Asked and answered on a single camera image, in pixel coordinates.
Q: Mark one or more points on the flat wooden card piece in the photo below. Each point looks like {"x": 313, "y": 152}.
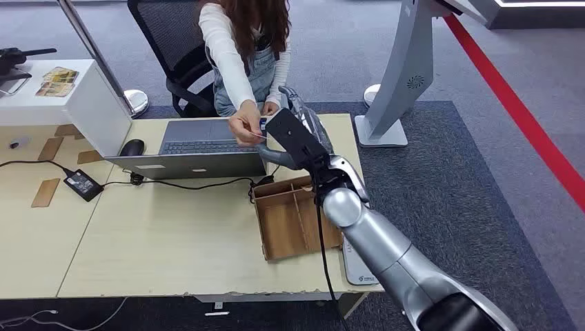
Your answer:
{"x": 50, "y": 149}
{"x": 67, "y": 130}
{"x": 90, "y": 157}
{"x": 45, "y": 193}

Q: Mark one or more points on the black mesh office chair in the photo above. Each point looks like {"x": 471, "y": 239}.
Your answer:
{"x": 169, "y": 41}

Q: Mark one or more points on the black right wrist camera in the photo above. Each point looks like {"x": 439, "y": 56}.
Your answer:
{"x": 292, "y": 135}

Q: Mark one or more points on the person's right hand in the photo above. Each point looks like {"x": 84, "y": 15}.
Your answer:
{"x": 246, "y": 122}

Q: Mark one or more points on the black power adapter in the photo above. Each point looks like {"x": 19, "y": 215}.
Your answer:
{"x": 83, "y": 185}

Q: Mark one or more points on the grey laptop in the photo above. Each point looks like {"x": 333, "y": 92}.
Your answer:
{"x": 196, "y": 164}

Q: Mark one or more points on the wooden divided box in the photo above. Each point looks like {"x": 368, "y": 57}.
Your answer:
{"x": 281, "y": 224}

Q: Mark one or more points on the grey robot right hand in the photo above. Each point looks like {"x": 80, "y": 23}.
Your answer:
{"x": 313, "y": 121}

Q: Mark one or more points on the small dark tray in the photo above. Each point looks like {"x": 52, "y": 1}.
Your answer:
{"x": 13, "y": 82}

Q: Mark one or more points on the small round grey gadget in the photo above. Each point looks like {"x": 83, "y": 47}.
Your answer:
{"x": 19, "y": 143}

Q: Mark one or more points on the black computer mouse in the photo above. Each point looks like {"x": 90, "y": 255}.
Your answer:
{"x": 132, "y": 148}

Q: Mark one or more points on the person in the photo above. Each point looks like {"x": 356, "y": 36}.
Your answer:
{"x": 231, "y": 59}

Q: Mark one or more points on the grey card reader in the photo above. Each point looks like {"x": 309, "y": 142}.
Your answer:
{"x": 359, "y": 274}

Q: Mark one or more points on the white cabinet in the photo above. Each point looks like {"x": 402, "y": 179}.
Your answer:
{"x": 91, "y": 109}

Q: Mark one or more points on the white round stanchion base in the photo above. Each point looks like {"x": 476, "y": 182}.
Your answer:
{"x": 371, "y": 93}

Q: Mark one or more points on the black handheld device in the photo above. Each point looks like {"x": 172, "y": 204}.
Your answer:
{"x": 13, "y": 57}

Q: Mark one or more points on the blue-grey rug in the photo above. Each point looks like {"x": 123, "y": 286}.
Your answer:
{"x": 457, "y": 182}

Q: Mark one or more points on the white ID card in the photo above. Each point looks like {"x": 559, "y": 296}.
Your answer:
{"x": 259, "y": 135}

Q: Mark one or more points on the person's left hand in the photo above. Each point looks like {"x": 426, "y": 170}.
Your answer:
{"x": 270, "y": 108}

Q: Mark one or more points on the grey kiosk stand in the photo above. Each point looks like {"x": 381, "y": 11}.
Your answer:
{"x": 407, "y": 64}

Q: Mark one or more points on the chrome stanchion post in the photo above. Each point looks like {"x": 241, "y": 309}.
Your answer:
{"x": 91, "y": 50}

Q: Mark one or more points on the patterned room key card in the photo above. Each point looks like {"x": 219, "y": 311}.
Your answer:
{"x": 308, "y": 187}
{"x": 60, "y": 75}
{"x": 55, "y": 89}

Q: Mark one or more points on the grey platform with light strip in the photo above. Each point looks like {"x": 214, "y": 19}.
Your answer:
{"x": 539, "y": 13}

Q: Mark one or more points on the small white strip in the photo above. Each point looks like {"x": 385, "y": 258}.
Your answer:
{"x": 217, "y": 314}

